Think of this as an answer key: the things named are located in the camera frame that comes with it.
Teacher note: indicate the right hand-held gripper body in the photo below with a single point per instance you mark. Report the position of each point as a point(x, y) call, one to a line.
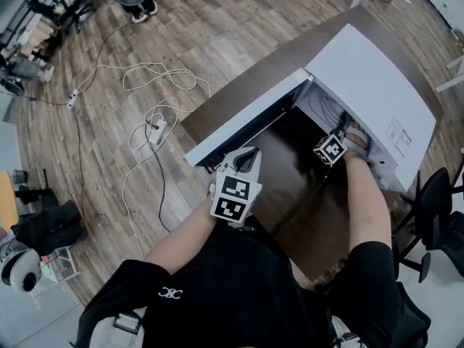
point(329, 150)

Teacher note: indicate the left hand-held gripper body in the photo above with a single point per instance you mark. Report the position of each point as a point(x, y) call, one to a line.
point(232, 201)

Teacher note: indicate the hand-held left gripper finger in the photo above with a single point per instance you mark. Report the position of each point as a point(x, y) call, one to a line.
point(255, 170)
point(232, 158)

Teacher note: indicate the clear glass microwave plate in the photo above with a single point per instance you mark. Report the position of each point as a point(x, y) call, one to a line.
point(328, 112)

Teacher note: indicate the person's left forearm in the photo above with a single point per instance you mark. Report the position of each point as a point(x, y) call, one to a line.
point(185, 238)

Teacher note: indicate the person's right forearm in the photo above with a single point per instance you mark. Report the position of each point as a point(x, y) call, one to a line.
point(366, 201)

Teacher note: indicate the person's left hand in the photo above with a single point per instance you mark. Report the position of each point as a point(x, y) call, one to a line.
point(213, 189)

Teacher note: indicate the person's right hand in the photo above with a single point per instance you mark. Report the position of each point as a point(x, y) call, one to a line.
point(357, 124)

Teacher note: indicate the dark brown wooden table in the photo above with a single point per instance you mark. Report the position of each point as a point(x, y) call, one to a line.
point(290, 194)

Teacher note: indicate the white microwave oven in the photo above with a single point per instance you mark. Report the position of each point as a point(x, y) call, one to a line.
point(362, 78)

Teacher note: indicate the person's black shirt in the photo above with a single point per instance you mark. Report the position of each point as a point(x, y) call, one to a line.
point(217, 296)

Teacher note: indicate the small white power strip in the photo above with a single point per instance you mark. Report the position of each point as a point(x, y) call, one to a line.
point(73, 99)

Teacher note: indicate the light grey pouch with buckle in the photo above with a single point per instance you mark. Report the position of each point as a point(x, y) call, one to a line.
point(108, 328)

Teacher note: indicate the black swivel chair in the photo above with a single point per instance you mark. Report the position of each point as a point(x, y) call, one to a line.
point(72, 9)

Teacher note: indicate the yellow table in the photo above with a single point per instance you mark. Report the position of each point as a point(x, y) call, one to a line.
point(7, 201)

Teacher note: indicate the wooden top desk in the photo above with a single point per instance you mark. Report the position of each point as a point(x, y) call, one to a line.
point(40, 31)

